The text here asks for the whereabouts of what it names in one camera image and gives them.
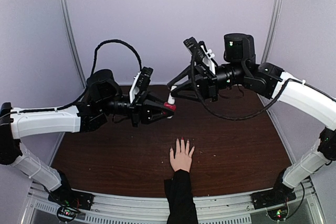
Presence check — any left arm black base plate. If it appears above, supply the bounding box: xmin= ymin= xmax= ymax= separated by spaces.
xmin=48 ymin=189 xmax=94 ymax=210

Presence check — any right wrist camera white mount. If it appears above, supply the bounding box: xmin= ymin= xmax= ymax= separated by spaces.
xmin=183 ymin=37 xmax=220 ymax=77

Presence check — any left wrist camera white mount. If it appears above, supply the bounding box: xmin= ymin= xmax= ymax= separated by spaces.
xmin=129 ymin=67 xmax=153 ymax=103

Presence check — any mannequin hand with long nails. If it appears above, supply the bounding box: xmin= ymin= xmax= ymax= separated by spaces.
xmin=169 ymin=138 xmax=195 ymax=173

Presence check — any round circuit board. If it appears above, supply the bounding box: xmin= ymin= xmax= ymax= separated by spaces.
xmin=56 ymin=206 xmax=81 ymax=222
xmin=267 ymin=206 xmax=289 ymax=222

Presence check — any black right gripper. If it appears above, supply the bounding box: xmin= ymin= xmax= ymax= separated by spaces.
xmin=167 ymin=61 xmax=247 ymax=102

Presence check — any right aluminium corner post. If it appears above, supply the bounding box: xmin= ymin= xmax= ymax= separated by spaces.
xmin=261 ymin=0 xmax=283 ymax=63

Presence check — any aluminium front frame rail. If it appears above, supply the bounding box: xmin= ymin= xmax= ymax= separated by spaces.
xmin=18 ymin=179 xmax=325 ymax=223

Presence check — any left round circuit board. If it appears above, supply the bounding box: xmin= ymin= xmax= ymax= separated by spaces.
xmin=56 ymin=206 xmax=81 ymax=222

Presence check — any white nail polish cap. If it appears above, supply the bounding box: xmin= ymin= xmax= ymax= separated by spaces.
xmin=167 ymin=86 xmax=176 ymax=105

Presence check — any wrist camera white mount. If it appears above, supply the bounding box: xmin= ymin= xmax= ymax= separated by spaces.
xmin=129 ymin=67 xmax=153 ymax=103
xmin=183 ymin=37 xmax=220 ymax=77

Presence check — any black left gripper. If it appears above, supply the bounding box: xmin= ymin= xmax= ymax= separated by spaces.
xmin=99 ymin=87 xmax=176 ymax=127

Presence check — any left aluminium corner post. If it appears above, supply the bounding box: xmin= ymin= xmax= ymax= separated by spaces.
xmin=60 ymin=0 xmax=86 ymax=88

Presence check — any black braided left cable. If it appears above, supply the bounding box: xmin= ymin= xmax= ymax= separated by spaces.
xmin=57 ymin=39 xmax=144 ymax=112

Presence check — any red nail polish bottle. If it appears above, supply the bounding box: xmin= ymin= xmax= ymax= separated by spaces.
xmin=164 ymin=102 xmax=176 ymax=111

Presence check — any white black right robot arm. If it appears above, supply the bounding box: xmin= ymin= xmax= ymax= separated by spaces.
xmin=167 ymin=33 xmax=335 ymax=204

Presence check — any aluminium corner post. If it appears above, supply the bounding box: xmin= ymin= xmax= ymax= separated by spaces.
xmin=60 ymin=0 xmax=86 ymax=88
xmin=261 ymin=0 xmax=283 ymax=63

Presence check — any black braided right cable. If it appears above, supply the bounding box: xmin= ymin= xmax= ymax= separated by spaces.
xmin=190 ymin=41 xmax=292 ymax=121

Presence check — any black sleeved forearm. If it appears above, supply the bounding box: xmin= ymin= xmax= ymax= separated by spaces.
xmin=164 ymin=169 xmax=198 ymax=223

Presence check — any black braided cable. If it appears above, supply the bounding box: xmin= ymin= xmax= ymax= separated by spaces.
xmin=57 ymin=39 xmax=144 ymax=112
xmin=190 ymin=41 xmax=292 ymax=121

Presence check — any right round circuit board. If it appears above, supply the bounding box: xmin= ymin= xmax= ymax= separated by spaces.
xmin=267 ymin=206 xmax=289 ymax=222

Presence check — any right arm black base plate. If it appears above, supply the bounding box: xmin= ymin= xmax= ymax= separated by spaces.
xmin=251 ymin=189 xmax=297 ymax=210

